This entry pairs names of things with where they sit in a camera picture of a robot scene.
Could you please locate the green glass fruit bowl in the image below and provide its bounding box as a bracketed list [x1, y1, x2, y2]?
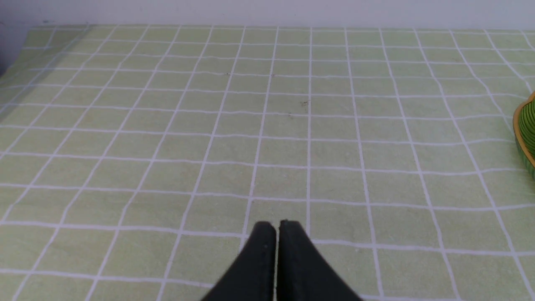
[512, 93, 535, 179]

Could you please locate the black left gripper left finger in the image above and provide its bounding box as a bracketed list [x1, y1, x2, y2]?
[202, 222, 277, 301]

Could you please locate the green checkered tablecloth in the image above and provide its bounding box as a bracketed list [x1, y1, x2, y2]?
[0, 25, 534, 301]

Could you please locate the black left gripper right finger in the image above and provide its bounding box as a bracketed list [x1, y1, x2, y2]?
[277, 220, 362, 301]

